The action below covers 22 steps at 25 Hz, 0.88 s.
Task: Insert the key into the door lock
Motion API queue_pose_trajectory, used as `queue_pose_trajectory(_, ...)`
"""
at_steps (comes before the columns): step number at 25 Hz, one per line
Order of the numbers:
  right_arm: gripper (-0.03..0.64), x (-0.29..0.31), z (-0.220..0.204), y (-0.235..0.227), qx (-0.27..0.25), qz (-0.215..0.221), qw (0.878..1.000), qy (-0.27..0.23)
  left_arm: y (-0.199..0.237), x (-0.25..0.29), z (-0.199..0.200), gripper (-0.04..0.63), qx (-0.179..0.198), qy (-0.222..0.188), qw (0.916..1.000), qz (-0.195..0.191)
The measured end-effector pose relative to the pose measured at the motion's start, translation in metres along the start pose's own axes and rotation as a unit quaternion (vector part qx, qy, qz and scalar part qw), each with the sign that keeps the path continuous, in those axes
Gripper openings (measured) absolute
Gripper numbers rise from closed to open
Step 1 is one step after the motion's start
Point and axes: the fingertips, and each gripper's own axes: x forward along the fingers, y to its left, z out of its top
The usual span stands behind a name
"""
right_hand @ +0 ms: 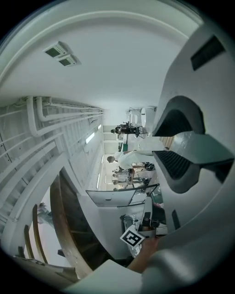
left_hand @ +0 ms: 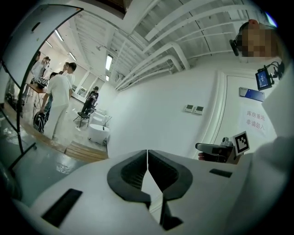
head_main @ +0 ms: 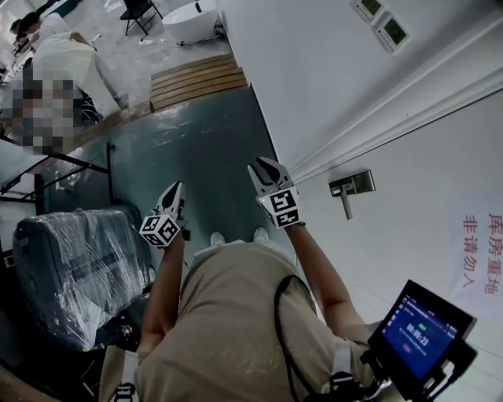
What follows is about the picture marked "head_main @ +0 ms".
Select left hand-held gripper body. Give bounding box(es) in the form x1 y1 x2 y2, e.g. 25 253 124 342
139 206 192 250

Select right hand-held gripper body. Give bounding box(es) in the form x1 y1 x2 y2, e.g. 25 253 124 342
256 180 302 229

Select silver door lock with handle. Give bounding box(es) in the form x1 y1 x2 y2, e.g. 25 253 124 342
329 170 376 221

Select white door with red lettering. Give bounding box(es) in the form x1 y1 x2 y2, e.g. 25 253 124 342
290 70 503 342

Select person's left forearm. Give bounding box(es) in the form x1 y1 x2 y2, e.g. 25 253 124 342
139 235 185 354

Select person's right forearm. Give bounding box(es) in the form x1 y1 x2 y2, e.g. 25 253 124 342
281 223 369 342

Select black metal stand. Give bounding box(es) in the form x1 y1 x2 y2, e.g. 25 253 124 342
0 135 119 205

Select plastic-wrapped dark suitcase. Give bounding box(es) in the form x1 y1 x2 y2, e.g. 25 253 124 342
11 207 154 353

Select person's beige clothing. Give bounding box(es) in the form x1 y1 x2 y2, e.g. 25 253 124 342
97 239 378 402

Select black bag with white lines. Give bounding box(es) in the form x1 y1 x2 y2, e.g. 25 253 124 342
74 90 105 126

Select wooden slat threshold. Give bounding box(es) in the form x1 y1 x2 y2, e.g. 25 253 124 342
149 53 248 113

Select white bathtub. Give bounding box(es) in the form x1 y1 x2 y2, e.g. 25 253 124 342
163 0 218 43

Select black chest-mounted monitor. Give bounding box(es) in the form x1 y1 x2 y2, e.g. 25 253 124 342
359 279 479 402

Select black folding chair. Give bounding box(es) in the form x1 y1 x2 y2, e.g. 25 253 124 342
119 0 164 36

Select white paper sign red characters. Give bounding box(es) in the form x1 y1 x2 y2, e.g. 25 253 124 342
446 188 503 323

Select black cable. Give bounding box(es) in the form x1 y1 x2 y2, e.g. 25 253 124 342
274 274 315 402

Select left white harness strap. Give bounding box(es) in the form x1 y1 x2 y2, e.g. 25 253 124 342
116 351 141 402

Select white harness strap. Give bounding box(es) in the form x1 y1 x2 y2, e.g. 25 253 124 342
329 347 358 402
116 351 141 402

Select right white harness strap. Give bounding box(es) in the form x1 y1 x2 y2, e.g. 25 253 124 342
329 347 358 402

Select white wall control panel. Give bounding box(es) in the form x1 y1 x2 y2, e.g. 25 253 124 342
351 0 385 25
373 11 410 54

